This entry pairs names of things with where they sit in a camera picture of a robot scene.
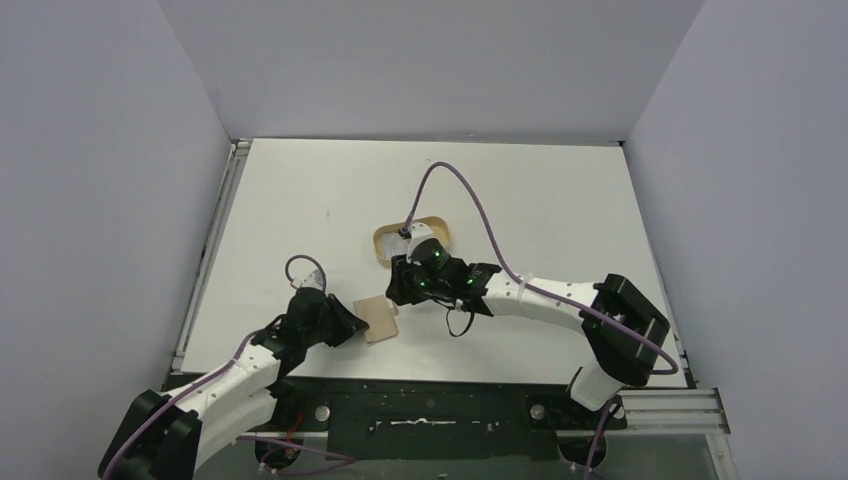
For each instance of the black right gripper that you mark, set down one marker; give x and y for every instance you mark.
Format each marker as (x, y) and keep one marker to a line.
(400, 283)

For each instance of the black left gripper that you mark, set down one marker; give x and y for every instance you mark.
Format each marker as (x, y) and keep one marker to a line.
(341, 321)

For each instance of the beige leather card holder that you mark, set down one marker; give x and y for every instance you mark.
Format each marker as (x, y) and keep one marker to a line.
(379, 313)

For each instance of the light blue ID card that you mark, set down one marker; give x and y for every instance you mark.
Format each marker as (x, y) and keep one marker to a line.
(394, 246)

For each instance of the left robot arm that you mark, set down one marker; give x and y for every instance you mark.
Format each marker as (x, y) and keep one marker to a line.
(170, 435)

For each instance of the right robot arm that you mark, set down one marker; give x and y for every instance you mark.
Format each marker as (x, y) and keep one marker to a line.
(622, 327)

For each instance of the beige oval tray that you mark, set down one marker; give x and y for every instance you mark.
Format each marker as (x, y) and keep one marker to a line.
(437, 224)

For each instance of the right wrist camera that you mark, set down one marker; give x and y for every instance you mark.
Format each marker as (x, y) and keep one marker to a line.
(415, 234)

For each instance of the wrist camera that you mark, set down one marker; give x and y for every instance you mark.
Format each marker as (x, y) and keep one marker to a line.
(315, 280)
(415, 234)

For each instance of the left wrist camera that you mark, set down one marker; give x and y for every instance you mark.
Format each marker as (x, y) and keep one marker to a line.
(315, 280)

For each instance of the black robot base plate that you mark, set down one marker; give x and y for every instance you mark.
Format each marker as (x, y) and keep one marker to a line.
(426, 420)

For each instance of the aluminium table edge rail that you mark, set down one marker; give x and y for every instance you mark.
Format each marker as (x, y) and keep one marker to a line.
(239, 152)

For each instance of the aluminium front frame rail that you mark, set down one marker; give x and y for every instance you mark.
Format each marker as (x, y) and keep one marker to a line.
(682, 412)

